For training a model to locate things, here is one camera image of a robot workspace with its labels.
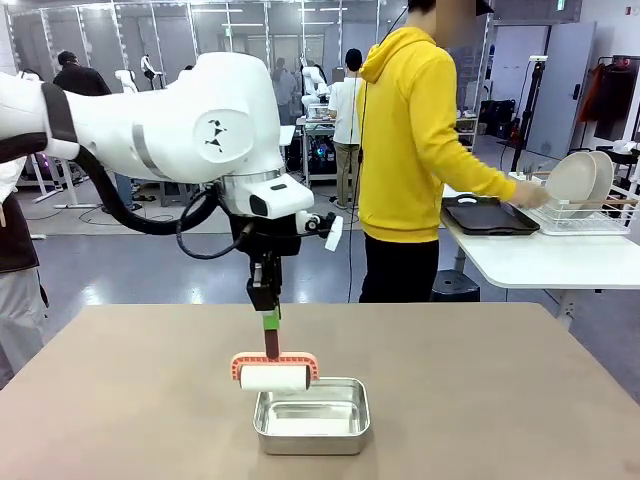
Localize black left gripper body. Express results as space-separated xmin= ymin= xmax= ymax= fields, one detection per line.
xmin=230 ymin=212 xmax=304 ymax=281

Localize pink lint roller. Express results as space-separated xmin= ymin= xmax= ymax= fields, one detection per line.
xmin=229 ymin=327 xmax=321 ymax=394

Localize brown serving tray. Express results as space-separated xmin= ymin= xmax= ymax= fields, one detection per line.
xmin=440 ymin=194 xmax=541 ymax=235

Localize white dinner plate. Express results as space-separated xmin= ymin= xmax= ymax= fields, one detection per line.
xmin=544 ymin=151 xmax=597 ymax=220

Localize yellow-sleeved right forearm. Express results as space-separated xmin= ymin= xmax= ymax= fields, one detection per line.
xmin=449 ymin=144 xmax=519 ymax=204

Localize person's right hand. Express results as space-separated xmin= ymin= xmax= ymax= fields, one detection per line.
xmin=514 ymin=179 xmax=550 ymax=210

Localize rectangular steel container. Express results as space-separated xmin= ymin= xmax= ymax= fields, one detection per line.
xmin=252 ymin=377 xmax=372 ymax=456

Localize person in white shirt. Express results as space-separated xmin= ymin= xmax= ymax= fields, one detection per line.
xmin=327 ymin=48 xmax=365 ymax=210

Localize person in dark jacket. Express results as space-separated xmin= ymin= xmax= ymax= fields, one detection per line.
xmin=272 ymin=57 xmax=297 ymax=124

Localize person in yellow hoodie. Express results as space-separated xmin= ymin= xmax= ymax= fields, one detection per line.
xmin=355 ymin=0 xmax=519 ymax=304

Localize dark plastic stool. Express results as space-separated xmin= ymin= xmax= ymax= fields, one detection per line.
xmin=430 ymin=269 xmax=481 ymax=304

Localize person in black shirt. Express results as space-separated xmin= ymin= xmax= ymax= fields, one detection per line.
xmin=52 ymin=49 xmax=112 ymax=97

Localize person in dark apron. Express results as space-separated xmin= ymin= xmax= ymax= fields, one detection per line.
xmin=0 ymin=149 xmax=50 ymax=381

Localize white side table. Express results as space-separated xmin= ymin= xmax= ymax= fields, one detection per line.
xmin=439 ymin=172 xmax=640 ymax=321

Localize black suitcases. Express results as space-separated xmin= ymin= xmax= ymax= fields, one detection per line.
xmin=479 ymin=98 xmax=517 ymax=139

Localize black tripod stand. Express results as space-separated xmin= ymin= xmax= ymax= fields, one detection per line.
xmin=501 ymin=55 xmax=549 ymax=179

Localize grey door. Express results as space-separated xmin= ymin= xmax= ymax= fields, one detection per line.
xmin=527 ymin=20 xmax=597 ymax=162

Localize clothes rack with garments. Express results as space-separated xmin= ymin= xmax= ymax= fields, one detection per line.
xmin=579 ymin=53 xmax=637 ymax=151

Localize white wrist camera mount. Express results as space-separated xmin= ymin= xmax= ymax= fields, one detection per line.
xmin=293 ymin=210 xmax=345 ymax=252

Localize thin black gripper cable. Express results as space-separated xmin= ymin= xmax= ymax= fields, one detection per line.
xmin=174 ymin=188 xmax=251 ymax=261

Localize thick black arm hose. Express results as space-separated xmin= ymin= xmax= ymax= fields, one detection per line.
xmin=74 ymin=142 xmax=236 ymax=236

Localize white wire dish rack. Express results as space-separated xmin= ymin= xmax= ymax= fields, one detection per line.
xmin=507 ymin=169 xmax=634 ymax=237

